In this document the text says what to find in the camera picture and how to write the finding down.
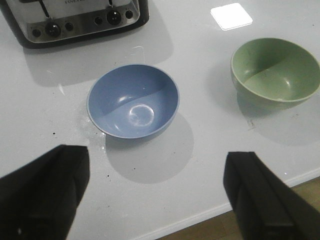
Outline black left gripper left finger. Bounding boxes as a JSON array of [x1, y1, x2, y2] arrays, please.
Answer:
[[0, 145, 90, 240]]

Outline black and chrome toaster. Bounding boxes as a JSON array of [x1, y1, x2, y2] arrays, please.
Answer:
[[0, 0, 150, 49]]

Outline green bowl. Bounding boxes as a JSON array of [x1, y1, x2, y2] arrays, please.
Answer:
[[230, 38, 320, 111]]

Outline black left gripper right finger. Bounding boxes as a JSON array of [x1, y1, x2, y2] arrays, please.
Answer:
[[223, 151, 320, 240]]

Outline blue bowl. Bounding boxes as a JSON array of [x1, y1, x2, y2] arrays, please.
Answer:
[[86, 64, 180, 140]]

